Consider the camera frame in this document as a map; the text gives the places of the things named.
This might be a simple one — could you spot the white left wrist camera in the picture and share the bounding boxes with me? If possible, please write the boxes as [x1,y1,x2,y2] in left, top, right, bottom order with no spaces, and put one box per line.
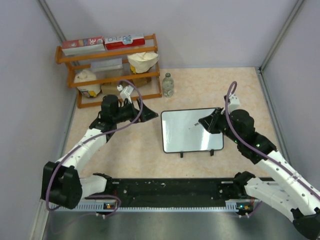
[117,84,134,103]

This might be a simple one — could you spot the red white box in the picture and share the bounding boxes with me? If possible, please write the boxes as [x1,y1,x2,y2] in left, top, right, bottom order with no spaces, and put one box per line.
[61,36,105,56]
[104,34,146,51]

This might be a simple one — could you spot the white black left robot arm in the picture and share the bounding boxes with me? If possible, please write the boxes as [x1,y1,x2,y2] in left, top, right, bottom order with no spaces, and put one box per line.
[41,95,159,210]

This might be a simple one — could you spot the grey slotted cable duct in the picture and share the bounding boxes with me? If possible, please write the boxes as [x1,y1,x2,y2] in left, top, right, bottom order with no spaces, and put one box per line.
[49,199,254,214]

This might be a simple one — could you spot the black framed whiteboard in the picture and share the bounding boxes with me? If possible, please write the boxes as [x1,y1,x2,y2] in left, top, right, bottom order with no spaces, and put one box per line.
[160,108,224,158]

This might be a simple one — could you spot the tan cardboard box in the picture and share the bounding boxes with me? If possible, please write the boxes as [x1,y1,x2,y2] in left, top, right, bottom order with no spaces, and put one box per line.
[101,81,120,96]

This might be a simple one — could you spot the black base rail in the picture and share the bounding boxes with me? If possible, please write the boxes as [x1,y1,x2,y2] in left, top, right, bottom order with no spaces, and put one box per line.
[88,178,251,207]

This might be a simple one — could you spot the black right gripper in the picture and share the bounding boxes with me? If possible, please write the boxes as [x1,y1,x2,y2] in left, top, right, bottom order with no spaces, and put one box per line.
[199,107,242,144]

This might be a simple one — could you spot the clear glass bottle green cap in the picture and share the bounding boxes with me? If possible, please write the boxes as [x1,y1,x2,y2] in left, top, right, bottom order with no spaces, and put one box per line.
[162,73,174,97]

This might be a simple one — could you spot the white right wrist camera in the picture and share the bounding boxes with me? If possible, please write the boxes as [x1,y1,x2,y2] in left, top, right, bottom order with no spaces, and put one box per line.
[224,93,241,113]

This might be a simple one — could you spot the orange wooden shelf rack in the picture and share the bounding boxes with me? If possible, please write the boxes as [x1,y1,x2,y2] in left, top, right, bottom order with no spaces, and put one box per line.
[55,34,162,100]

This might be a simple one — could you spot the cream paper bag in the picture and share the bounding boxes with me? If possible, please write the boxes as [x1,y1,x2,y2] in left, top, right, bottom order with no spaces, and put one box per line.
[127,51,159,74]

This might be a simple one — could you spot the white flour bag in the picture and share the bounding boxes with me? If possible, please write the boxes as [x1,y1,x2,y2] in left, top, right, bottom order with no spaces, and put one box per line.
[73,69,102,99]

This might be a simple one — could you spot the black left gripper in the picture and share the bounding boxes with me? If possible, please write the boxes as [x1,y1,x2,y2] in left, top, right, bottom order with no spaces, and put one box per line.
[113,98,158,124]

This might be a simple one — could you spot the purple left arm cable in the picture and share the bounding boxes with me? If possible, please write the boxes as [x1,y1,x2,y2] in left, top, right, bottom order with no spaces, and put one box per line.
[44,79,145,218]

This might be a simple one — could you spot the red white box right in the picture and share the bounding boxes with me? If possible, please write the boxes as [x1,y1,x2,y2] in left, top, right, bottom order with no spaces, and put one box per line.
[104,34,146,51]

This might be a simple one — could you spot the clear plastic container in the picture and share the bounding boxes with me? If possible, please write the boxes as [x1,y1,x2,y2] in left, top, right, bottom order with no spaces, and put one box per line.
[90,58,124,78]

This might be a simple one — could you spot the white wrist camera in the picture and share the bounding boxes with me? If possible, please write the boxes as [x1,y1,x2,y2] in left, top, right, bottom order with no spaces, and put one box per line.
[117,84,134,103]
[224,93,241,113]

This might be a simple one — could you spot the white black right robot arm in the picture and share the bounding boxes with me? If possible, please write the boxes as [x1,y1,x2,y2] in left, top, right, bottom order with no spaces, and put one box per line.
[198,107,320,240]

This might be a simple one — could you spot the red white box left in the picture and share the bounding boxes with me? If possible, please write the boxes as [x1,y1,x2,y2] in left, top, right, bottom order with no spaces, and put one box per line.
[61,36,105,56]

